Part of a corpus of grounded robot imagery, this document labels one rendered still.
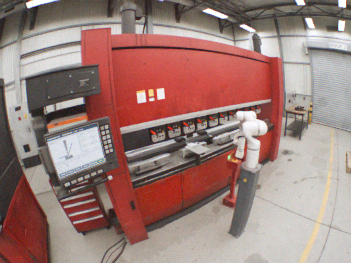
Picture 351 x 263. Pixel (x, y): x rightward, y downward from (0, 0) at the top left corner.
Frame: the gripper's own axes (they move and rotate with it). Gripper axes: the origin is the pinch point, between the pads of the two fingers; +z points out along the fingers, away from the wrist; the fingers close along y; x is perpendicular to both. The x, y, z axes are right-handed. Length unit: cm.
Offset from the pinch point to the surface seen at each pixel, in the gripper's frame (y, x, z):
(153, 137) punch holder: -57, -90, -44
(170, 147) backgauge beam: -76, -52, -12
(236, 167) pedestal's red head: 4.5, -15.1, 2.6
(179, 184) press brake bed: -38, -73, 16
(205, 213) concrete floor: -12, -46, 75
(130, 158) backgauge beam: -87, -107, -13
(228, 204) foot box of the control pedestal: 6, -14, 68
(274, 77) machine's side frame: -3, 166, -112
